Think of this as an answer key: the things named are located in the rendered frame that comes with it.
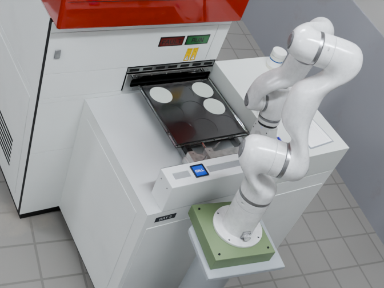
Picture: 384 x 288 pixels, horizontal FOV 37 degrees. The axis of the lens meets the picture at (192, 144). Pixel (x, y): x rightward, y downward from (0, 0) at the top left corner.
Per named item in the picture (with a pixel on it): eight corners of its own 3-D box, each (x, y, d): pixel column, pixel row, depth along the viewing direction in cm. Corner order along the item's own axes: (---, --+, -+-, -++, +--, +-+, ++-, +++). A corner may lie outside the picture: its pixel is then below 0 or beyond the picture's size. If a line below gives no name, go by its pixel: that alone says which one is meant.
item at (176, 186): (150, 192, 217) (160, 168, 207) (263, 167, 246) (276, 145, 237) (161, 212, 212) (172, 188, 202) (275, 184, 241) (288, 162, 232)
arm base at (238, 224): (269, 246, 209) (290, 214, 197) (223, 250, 201) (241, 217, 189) (250, 205, 221) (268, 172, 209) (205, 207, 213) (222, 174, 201)
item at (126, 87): (121, 89, 249) (126, 72, 242) (205, 80, 272) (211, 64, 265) (123, 92, 248) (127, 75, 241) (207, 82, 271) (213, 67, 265)
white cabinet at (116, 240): (55, 216, 296) (83, 99, 241) (209, 181, 347) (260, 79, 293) (103, 326, 263) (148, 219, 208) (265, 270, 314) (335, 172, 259)
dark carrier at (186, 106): (141, 87, 246) (141, 86, 246) (207, 79, 265) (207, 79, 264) (177, 144, 228) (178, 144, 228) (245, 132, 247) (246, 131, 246)
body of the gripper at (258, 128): (252, 114, 216) (245, 138, 223) (269, 128, 210) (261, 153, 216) (268, 111, 220) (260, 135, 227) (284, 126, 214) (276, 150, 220)
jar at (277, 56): (262, 62, 276) (270, 46, 269) (274, 61, 280) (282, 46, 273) (270, 72, 272) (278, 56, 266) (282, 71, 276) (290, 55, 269)
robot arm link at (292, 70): (276, 60, 184) (244, 115, 208) (320, 64, 188) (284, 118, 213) (270, 39, 188) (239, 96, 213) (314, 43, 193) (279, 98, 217)
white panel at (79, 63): (36, 100, 232) (50, 18, 205) (203, 81, 275) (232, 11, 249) (38, 105, 230) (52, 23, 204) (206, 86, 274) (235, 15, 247)
